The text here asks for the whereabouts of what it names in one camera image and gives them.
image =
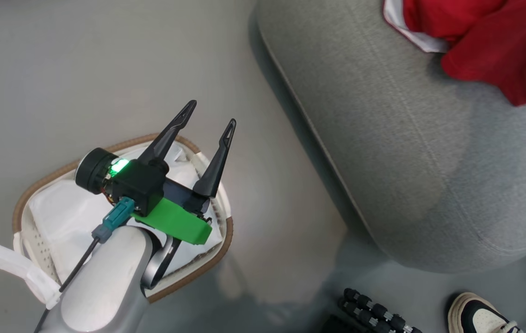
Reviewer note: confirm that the wicker rimmed white laundry basket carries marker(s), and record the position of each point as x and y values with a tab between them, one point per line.
27	194

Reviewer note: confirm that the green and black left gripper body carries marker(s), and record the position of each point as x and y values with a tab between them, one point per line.
151	194

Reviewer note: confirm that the grey fabric sofa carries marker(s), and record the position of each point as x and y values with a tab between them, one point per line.
406	152

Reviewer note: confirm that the white and black sneaker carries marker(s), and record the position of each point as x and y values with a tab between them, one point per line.
475	317

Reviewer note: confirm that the red and white garment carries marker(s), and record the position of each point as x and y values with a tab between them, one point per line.
498	41

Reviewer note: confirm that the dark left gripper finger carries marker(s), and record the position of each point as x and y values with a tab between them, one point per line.
219	166
168	136

